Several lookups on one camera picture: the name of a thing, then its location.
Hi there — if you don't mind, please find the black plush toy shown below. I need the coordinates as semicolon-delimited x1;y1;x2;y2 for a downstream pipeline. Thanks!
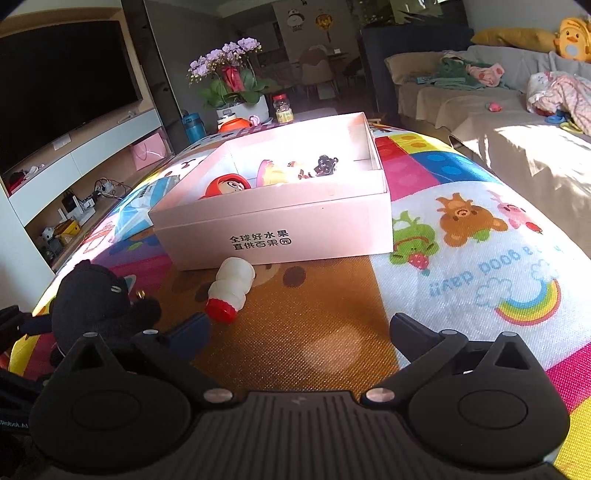
49;260;161;354

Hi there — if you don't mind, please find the white cardboard box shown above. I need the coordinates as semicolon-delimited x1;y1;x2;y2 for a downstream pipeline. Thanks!
149;113;394;270

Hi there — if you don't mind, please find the pink baby clothes pile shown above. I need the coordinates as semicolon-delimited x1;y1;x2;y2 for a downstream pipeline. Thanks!
526;71;590;135

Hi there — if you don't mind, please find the orange round lid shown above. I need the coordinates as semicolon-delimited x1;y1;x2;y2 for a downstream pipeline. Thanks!
218;118;252;133

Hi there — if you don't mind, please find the black television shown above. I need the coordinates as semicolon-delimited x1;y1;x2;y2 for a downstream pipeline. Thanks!
1;20;140;173

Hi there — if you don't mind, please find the yellow cushion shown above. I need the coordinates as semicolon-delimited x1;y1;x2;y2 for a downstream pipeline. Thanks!
471;28;556;53

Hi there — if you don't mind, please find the colourful cartoon play mat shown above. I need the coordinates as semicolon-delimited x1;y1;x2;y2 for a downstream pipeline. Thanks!
1;122;590;479

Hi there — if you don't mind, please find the red doll keychain toy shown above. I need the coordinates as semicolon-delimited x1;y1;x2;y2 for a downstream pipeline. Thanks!
201;173;252;199

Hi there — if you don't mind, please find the pink paper bag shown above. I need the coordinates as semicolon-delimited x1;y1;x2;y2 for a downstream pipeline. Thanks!
131;133;167;171

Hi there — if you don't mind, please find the grey sofa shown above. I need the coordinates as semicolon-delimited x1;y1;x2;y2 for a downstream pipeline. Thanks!
383;45;590;252

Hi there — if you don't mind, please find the red lid glass jar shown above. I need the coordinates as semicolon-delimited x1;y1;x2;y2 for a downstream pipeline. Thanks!
273;93;294;125

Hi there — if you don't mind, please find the yellow duck plush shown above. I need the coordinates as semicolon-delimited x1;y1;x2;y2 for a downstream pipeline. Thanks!
554;17;591;63

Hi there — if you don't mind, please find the blue water bottle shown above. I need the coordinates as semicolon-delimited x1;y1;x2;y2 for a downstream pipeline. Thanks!
181;113;206;144

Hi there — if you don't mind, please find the pink round tin toy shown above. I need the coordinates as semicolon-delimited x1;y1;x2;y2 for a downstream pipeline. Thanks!
256;160;288;187

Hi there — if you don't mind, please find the white red bottle toy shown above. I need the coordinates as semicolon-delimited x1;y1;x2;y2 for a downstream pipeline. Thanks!
204;257;256;324

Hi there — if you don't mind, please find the purple orchid flower pot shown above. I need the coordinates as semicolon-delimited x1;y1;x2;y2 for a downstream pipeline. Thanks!
187;37;277;123

